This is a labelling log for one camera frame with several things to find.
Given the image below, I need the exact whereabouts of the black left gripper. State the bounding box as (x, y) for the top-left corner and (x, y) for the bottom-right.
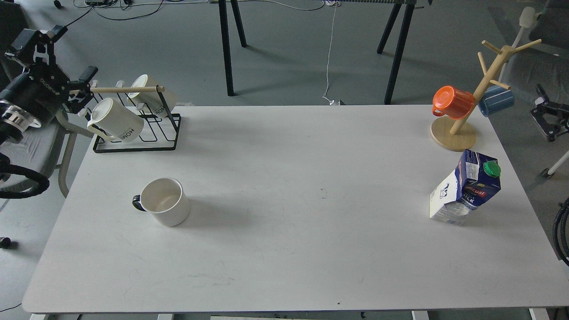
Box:
(1, 25), (98, 126)

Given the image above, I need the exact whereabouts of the white mug with black handle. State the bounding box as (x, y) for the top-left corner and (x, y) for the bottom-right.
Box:
(132, 178), (191, 227)

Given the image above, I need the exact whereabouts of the blue white milk carton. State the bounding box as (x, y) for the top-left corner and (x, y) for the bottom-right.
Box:
(429, 149), (501, 225)

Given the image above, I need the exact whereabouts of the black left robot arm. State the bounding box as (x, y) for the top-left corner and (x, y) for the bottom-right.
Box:
(1, 25), (98, 199)

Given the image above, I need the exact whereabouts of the white mug front on rack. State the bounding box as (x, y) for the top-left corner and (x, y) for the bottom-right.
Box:
(87, 98), (144, 143)

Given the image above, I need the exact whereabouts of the white mug on rack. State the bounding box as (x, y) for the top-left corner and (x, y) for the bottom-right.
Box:
(127, 74), (178, 118)
(87, 98), (144, 143)

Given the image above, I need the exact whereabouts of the grey office chair left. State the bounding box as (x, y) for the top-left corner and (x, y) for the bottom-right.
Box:
(1, 111), (93, 199)

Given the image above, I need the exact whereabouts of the grey office chair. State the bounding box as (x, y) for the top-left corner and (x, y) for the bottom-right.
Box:
(502, 0), (569, 178)
(1, 111), (93, 199)

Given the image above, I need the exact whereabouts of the white mug rear on rack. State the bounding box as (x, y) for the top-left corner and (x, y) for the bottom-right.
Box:
(127, 74), (178, 118)

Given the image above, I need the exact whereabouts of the black table legs background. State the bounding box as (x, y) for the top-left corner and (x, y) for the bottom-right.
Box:
(209, 0), (434, 105)

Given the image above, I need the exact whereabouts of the orange mug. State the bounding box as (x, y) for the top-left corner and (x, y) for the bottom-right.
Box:
(432, 85), (475, 120)

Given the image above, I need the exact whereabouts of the wooden mug tree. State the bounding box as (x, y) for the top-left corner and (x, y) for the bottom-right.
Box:
(430, 39), (542, 152)

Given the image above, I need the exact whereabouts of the blue mug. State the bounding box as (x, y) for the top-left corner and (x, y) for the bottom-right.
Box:
(478, 85), (515, 117)

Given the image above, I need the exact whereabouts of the grey office chair right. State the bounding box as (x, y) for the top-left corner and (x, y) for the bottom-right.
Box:
(502, 0), (569, 178)

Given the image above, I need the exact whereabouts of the black wire mug rack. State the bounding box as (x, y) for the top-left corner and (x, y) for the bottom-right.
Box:
(79, 86), (181, 154)

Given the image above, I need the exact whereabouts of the white cable on floor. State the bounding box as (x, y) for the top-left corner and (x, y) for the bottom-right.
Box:
(73, 0), (342, 106)

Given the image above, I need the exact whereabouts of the black cable bundle right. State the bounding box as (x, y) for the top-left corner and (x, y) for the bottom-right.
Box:
(552, 209), (569, 267)

